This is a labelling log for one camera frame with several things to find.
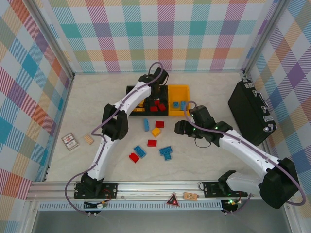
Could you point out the yellow lego brick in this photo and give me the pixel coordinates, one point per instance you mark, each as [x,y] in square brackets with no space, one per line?
[141,104]
[138,110]
[155,132]

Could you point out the small square blue lego brick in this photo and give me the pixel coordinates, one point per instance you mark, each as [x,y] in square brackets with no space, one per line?
[175,104]

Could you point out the long blue lego brick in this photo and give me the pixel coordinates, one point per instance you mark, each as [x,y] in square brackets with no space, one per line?
[182,105]

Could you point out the blue T-shaped lego piece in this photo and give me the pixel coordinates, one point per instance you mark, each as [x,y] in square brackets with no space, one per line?
[166,153]

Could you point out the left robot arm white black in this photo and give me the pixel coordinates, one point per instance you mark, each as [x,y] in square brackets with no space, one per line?
[102,155]

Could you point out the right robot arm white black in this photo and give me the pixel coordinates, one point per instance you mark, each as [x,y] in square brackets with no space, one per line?
[243,148]

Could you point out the black plastic bin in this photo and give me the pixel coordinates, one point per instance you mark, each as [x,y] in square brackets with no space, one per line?
[130,92]
[165,92]

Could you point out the yellow plastic bin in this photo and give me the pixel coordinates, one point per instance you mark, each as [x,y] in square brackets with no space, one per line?
[178,93]

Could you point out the black hard case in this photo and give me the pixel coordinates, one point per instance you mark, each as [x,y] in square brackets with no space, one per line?
[247,106]

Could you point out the small wooden tag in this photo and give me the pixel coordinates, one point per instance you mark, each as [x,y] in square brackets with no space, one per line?
[190,196]

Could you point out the red triangle sign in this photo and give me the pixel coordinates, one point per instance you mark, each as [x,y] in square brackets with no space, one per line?
[173,201]

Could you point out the small wooden block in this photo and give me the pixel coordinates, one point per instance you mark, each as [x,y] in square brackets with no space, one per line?
[89,139]

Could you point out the small power connector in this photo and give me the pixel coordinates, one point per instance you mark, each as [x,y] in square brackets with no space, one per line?
[102,205]
[233,202]

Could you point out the playing card box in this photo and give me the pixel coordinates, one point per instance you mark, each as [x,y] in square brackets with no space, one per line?
[70,142]

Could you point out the aluminium floor rail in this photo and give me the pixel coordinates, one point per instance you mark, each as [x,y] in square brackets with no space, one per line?
[194,72]
[63,109]

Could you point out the wide aluminium mounting rail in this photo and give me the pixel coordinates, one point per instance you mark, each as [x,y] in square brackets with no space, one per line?
[158,188]

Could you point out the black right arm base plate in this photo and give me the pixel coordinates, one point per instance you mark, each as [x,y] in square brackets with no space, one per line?
[210,189]

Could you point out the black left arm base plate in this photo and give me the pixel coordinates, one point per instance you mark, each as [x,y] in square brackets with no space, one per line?
[110,190]

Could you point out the aluminium frame post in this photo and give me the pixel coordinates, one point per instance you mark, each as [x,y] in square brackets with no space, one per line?
[55,41]
[264,36]

